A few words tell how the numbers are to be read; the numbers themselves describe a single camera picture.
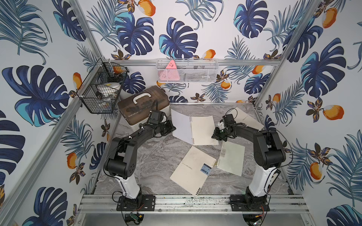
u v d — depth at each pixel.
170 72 0.90
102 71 0.91
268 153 0.52
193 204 0.76
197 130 1.08
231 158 0.92
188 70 0.92
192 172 0.86
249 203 0.67
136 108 0.95
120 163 0.48
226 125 0.84
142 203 0.73
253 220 0.71
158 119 0.75
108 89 0.80
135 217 0.73
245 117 1.13
